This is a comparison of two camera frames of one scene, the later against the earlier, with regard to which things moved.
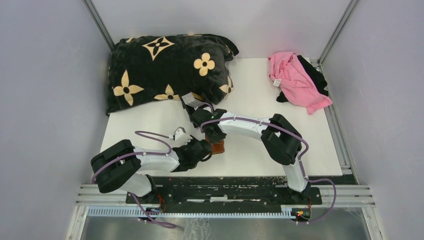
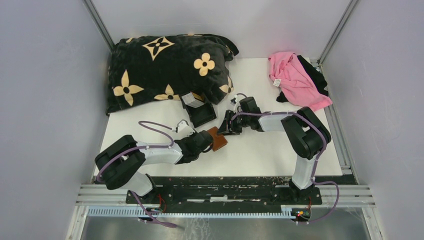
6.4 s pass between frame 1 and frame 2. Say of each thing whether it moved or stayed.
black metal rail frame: stayed
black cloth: stayed
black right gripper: moved
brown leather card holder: moved
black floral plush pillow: stayed
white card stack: stayed
